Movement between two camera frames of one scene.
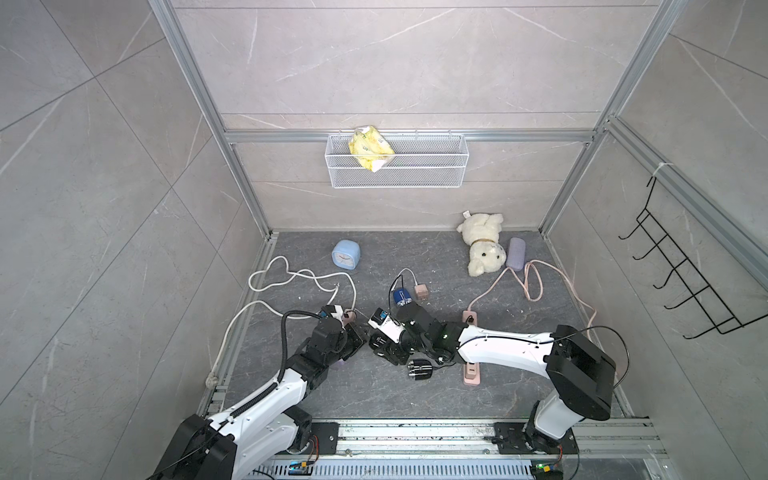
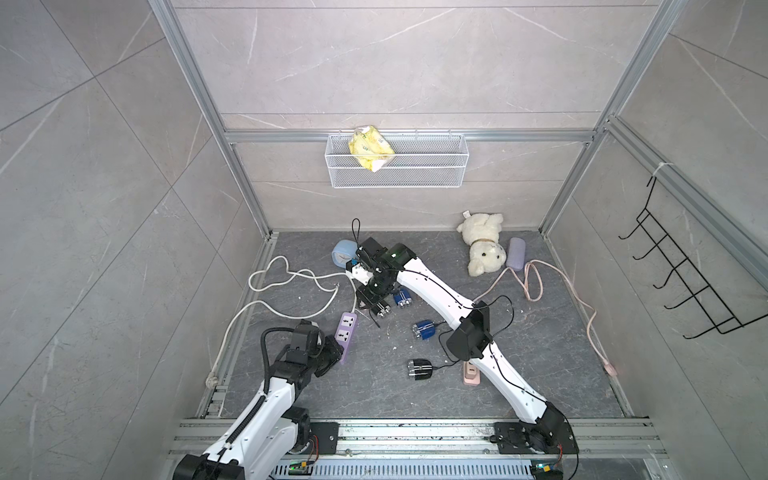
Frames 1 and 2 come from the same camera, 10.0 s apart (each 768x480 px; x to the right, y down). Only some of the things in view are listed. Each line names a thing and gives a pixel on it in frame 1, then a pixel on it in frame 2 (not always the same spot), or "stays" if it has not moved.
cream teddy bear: [481, 232] stays
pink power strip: [471, 370] stays
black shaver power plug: [421, 369] stays
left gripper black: [351, 331] -> [334, 352]
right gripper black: [393, 354] -> [363, 294]
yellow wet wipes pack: [371, 147] stays
